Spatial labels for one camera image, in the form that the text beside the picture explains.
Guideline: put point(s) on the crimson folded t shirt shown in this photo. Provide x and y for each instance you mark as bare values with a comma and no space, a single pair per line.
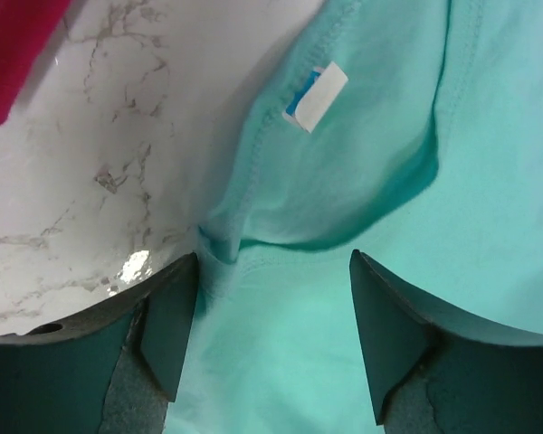
25,27

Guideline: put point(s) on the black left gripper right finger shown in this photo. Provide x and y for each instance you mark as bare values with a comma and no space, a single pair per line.
433,367

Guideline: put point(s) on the white garment label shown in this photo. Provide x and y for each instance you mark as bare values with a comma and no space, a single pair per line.
312,100

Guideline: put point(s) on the teal t shirt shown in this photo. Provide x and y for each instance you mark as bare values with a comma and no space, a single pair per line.
430,160

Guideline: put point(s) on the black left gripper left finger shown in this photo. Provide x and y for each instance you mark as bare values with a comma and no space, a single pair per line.
111,368

